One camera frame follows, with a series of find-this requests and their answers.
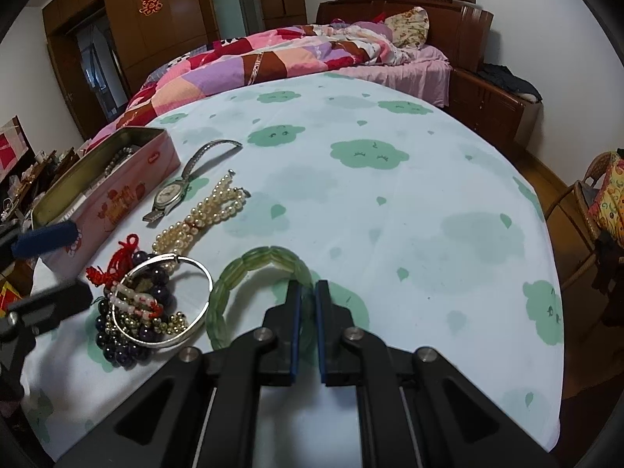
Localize silver bangle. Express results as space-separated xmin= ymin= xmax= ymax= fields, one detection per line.
xmin=107 ymin=252 xmax=214 ymax=351

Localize green jade bead bracelet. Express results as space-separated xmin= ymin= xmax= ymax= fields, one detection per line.
xmin=204 ymin=245 xmax=314 ymax=352

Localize dark purple bead bracelet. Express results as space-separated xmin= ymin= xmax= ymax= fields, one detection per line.
xmin=93 ymin=250 xmax=178 ymax=369

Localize silver wristwatch metal band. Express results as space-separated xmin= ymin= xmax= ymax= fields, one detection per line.
xmin=142 ymin=138 xmax=242 ymax=225

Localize white pearl necklace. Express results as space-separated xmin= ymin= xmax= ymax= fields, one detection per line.
xmin=151 ymin=169 xmax=252 ymax=259

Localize cluttered side shelf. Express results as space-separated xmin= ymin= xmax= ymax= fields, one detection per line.
xmin=1 ymin=116 xmax=78 ymax=303

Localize pink tin box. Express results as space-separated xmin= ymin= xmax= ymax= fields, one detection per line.
xmin=32 ymin=127 xmax=180 ymax=278

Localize cloud pattern tablecloth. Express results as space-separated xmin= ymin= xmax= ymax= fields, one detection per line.
xmin=22 ymin=73 xmax=564 ymax=467

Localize patchwork quilt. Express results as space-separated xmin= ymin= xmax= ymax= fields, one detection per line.
xmin=87 ymin=23 xmax=411 ymax=150

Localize brown wooden wardrobe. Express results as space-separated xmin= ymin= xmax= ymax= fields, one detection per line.
xmin=42 ymin=0 xmax=307 ymax=140

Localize wicker chair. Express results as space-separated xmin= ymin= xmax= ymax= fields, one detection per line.
xmin=544 ymin=151 xmax=623 ymax=294

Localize red double happiness decal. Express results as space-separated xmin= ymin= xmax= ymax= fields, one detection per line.
xmin=138 ymin=0 xmax=164 ymax=16

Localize wooden nightstand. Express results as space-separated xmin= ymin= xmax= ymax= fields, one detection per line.
xmin=447 ymin=69 xmax=542 ymax=158

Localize pink bed sheet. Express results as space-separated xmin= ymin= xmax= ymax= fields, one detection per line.
xmin=334 ymin=44 xmax=453 ymax=108

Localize colourful patterned cushion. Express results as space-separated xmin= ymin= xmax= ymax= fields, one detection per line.
xmin=588 ymin=150 xmax=624 ymax=246

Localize dark clothes on nightstand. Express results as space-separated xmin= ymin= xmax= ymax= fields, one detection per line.
xmin=477 ymin=64 xmax=542 ymax=104

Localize floral pillow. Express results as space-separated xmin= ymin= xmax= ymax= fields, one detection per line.
xmin=384 ymin=6 xmax=429 ymax=49

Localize wooden headboard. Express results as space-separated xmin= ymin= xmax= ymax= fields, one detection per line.
xmin=316 ymin=0 xmax=494 ymax=72

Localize red knotted cord charm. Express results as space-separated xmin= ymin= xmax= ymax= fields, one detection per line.
xmin=86 ymin=234 xmax=140 ymax=289

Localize gold bead chain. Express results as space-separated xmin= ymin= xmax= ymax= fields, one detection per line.
xmin=116 ymin=309 xmax=191 ymax=337

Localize white red bead bracelet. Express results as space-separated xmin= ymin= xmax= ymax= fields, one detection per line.
xmin=109 ymin=281 xmax=165 ymax=320

